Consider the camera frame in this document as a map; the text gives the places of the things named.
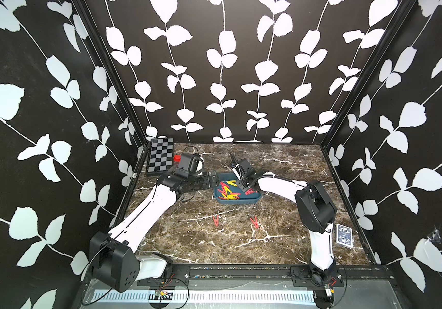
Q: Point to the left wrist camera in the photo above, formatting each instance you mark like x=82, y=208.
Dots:
x=188, y=164

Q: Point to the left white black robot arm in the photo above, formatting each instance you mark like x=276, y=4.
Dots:
x=112, y=255

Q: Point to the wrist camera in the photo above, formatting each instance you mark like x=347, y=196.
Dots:
x=188, y=164
x=235, y=166

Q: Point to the small red block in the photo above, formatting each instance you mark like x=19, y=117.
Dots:
x=177, y=158

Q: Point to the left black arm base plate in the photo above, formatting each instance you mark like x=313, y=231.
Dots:
x=175, y=275

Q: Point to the blue playing card deck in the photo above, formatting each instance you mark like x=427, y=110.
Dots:
x=344, y=236

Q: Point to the red clothespin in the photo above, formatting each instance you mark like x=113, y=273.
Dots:
x=254, y=222
x=216, y=220
x=249, y=191

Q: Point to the white perforated rail strip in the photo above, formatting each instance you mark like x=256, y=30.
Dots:
x=299, y=297

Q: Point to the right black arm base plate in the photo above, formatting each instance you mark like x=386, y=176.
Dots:
x=313, y=278

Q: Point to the yellow clothespin in box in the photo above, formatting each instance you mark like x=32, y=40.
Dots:
x=226, y=192

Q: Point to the small circuit board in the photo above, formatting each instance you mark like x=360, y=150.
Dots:
x=160, y=296

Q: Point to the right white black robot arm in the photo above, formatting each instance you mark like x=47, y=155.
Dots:
x=316, y=211

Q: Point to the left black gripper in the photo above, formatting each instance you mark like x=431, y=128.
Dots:
x=207, y=183

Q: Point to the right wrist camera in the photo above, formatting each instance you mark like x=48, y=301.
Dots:
x=235, y=166

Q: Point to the black white checkerboard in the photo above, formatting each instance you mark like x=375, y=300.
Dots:
x=160, y=156

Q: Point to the teal plastic storage box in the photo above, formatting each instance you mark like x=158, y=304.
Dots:
x=244, y=199

